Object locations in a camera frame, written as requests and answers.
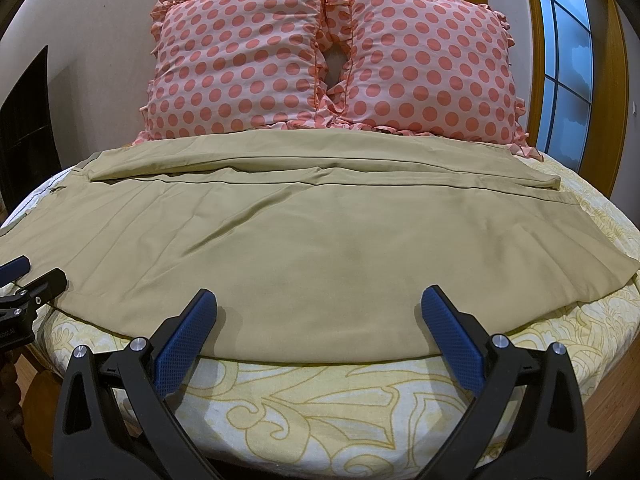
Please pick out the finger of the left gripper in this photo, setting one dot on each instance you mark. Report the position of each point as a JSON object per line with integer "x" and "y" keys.
{"x": 14, "y": 269}
{"x": 19, "y": 311}

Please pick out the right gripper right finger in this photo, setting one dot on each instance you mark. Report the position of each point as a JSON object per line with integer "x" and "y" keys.
{"x": 548, "y": 438}

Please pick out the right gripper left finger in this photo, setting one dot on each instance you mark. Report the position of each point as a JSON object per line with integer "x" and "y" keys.
{"x": 113, "y": 421}

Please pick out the khaki beige pants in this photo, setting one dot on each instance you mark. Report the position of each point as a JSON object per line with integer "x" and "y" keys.
{"x": 317, "y": 244}

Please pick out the dark black cabinet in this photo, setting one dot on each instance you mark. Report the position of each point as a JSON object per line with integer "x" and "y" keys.
{"x": 28, "y": 151}

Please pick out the yellow floral bed sheet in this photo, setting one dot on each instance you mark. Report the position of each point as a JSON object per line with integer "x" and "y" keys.
{"x": 370, "y": 419}

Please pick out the wooden framed window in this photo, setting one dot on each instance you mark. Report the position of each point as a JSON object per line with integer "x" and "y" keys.
{"x": 579, "y": 88}

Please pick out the left pink polka-dot pillow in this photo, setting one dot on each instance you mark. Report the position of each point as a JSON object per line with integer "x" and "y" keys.
{"x": 232, "y": 65}

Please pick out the pink polka-dot pillow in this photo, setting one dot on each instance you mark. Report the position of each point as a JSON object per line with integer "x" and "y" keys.
{"x": 422, "y": 67}
{"x": 232, "y": 65}

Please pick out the right pink polka-dot pillow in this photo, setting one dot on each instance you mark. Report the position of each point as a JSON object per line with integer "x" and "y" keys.
{"x": 422, "y": 67}

